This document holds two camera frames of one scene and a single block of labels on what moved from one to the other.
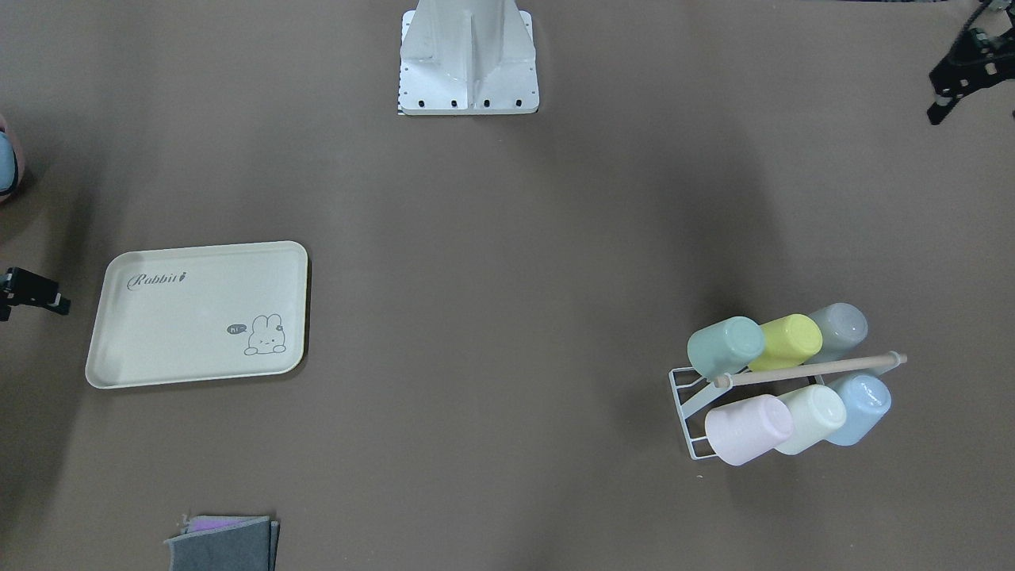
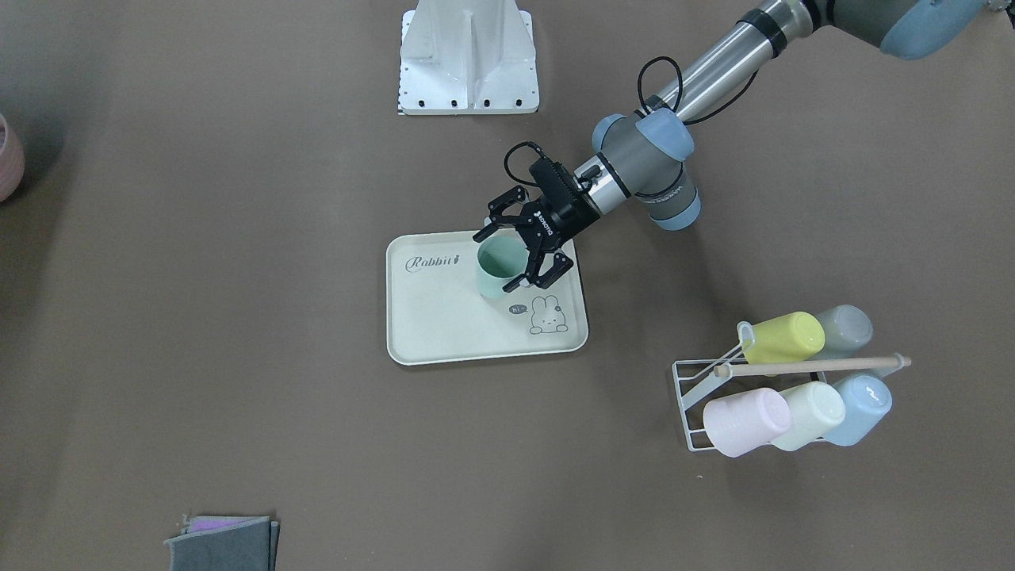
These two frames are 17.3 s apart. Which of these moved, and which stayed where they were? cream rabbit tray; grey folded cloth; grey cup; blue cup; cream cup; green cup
Moved: green cup; cream rabbit tray
Stayed: grey folded cloth; blue cup; cream cup; grey cup
